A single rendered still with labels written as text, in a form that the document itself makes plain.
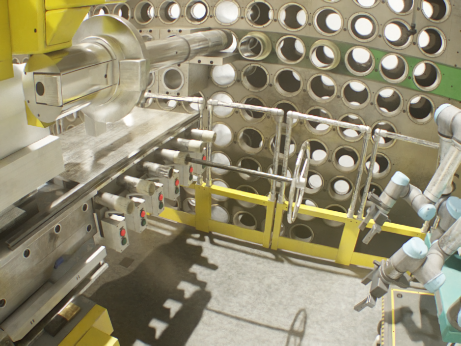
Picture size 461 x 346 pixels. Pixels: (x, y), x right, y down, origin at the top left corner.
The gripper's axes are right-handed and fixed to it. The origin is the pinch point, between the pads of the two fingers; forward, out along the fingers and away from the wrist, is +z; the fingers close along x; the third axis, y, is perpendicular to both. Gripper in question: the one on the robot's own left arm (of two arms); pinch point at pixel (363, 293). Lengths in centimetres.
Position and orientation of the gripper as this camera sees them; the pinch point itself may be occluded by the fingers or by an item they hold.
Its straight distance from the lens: 133.1
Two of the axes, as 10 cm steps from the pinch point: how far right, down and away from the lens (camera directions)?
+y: -8.4, -5.4, 0.9
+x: -4.0, 5.0, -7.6
